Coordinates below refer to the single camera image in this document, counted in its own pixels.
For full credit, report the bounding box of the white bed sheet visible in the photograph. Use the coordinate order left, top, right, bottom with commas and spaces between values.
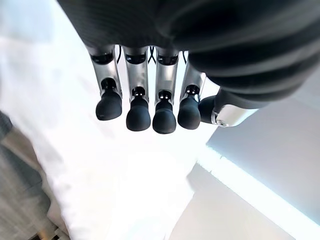
0, 0, 221, 240

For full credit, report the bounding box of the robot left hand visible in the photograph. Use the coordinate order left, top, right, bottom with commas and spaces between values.
56, 0, 320, 135

